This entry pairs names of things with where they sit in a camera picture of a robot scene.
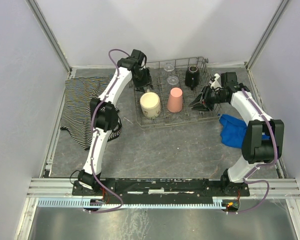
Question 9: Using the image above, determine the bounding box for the black mug cream inside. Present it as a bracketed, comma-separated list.
[185, 65, 200, 91]

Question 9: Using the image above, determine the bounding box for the salmon pink plastic cup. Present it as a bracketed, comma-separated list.
[167, 87, 183, 113]

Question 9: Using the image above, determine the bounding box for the christmas mug green inside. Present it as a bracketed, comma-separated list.
[139, 92, 161, 119]

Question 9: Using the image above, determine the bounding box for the grey wire dish rack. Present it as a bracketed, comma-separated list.
[134, 56, 222, 129]

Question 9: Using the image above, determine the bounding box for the clear plastic cup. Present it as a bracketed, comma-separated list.
[167, 75, 179, 86]
[163, 64, 175, 74]

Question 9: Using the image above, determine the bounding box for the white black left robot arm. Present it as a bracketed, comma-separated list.
[76, 49, 153, 192]

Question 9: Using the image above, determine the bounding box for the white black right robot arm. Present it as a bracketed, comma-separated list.
[189, 72, 285, 193]

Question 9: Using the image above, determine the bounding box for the blue microfibre cloth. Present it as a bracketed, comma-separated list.
[219, 114, 272, 149]

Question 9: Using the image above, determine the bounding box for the striped cloth garment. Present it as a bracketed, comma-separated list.
[60, 74, 113, 150]

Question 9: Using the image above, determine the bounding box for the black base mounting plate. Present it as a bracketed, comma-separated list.
[72, 178, 250, 204]

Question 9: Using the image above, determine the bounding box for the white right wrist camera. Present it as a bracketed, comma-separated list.
[209, 73, 222, 89]

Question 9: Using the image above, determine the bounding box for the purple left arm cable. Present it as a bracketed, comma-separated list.
[89, 48, 124, 215]

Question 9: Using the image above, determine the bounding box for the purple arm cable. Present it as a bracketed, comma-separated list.
[89, 48, 124, 215]
[240, 87, 278, 215]

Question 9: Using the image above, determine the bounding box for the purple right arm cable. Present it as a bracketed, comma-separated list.
[240, 87, 278, 215]

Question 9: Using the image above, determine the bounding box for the light blue cable duct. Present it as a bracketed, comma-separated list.
[37, 197, 226, 210]

